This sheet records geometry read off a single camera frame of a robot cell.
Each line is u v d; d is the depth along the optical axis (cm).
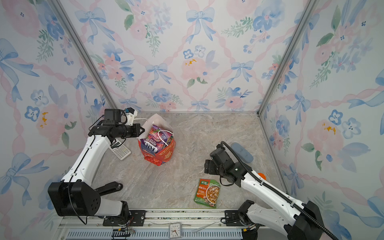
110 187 80
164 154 78
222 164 58
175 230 69
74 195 40
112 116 61
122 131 66
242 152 95
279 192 45
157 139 80
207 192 82
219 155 59
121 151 97
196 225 73
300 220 40
